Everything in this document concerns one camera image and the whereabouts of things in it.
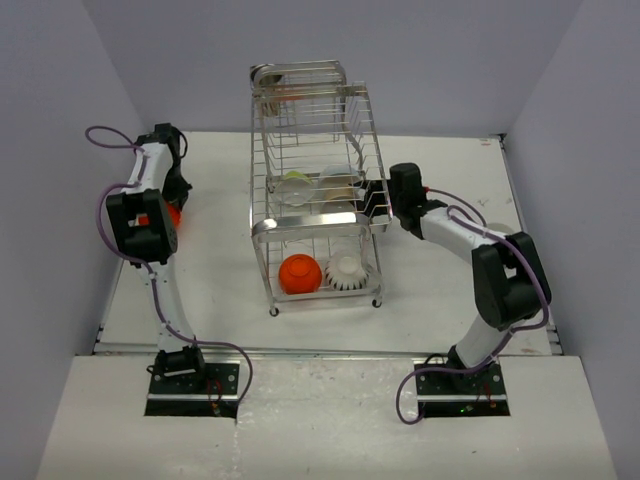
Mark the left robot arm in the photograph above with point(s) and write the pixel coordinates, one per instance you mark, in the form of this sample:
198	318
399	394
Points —
150	250

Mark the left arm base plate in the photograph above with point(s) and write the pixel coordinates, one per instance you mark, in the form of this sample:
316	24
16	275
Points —
213	393

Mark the orange bowl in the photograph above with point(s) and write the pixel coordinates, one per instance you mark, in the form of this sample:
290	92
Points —
174	213
300	274

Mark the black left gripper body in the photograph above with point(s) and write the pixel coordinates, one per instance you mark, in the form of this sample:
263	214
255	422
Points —
175	187

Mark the metal cutlery holder cup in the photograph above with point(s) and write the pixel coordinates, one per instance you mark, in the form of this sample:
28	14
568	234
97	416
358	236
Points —
266	83

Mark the cream flower pattern bowl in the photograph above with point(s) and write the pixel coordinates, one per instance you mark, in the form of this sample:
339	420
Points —
500	229

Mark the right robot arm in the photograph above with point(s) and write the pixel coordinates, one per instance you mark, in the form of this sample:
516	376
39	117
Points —
511	291

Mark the black and white striped bowl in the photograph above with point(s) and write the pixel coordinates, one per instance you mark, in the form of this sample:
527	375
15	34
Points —
344	272

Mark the stainless steel dish rack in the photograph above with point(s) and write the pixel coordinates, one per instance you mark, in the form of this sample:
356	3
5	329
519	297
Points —
324	120

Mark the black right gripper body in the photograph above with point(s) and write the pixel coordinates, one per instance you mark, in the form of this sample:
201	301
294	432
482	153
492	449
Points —
377	199

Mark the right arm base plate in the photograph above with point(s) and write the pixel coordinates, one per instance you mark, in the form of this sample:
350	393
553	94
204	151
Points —
443	395

